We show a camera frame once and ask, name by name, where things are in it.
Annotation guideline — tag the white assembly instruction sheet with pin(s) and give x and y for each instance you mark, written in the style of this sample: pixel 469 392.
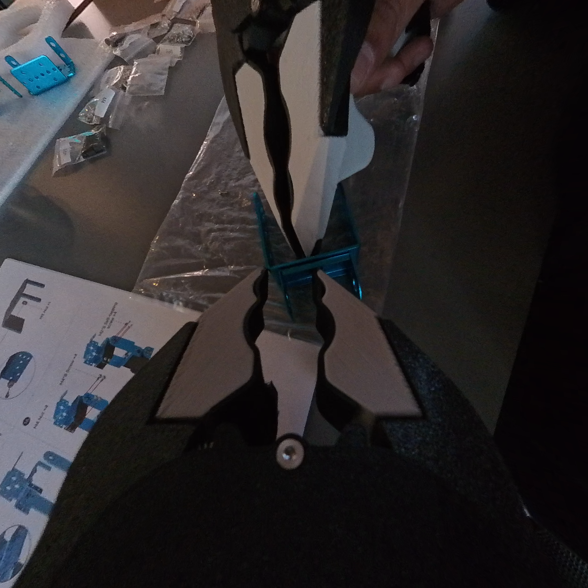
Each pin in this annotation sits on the white assembly instruction sheet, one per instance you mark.
pixel 55 330

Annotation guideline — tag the clear plastic bag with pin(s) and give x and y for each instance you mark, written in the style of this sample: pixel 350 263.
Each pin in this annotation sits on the clear plastic bag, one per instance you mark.
pixel 206 239

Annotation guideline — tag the blue perforated metal bracket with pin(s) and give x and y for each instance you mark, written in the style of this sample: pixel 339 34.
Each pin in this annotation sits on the blue perforated metal bracket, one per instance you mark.
pixel 41 76

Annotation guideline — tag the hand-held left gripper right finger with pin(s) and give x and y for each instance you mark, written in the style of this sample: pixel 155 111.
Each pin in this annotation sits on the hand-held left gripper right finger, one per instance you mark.
pixel 372 367

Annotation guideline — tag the brown cardboard box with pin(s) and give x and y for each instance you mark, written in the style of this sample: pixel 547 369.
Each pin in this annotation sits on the brown cardboard box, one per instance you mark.
pixel 133 11

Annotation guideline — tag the blue metal strip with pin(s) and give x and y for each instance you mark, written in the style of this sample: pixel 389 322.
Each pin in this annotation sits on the blue metal strip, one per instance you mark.
pixel 11 87

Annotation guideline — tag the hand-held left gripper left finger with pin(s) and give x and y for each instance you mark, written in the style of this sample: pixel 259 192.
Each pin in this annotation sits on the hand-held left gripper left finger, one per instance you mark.
pixel 206 367

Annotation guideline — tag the person's right hand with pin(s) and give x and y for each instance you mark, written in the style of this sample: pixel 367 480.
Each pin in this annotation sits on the person's right hand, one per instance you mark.
pixel 381 64

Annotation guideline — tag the white foam sheet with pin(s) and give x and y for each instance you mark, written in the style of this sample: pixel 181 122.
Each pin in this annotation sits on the white foam sheet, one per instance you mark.
pixel 27 138

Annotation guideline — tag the dark grey desk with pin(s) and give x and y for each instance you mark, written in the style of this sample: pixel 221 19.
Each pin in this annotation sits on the dark grey desk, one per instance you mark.
pixel 138 151

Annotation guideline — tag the short blue metal U bracket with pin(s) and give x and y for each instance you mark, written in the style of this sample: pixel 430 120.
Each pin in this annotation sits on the short blue metal U bracket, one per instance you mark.
pixel 321 264

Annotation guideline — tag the long blue metal U bracket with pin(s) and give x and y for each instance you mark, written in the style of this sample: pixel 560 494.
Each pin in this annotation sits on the long blue metal U bracket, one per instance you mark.
pixel 262 229

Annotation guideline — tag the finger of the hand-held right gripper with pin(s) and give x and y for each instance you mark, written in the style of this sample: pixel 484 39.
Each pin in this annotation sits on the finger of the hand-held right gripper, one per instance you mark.
pixel 305 92
pixel 255 119

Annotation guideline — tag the pile of small parts bags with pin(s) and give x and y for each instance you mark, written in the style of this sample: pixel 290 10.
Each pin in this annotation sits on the pile of small parts bags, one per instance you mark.
pixel 147 69

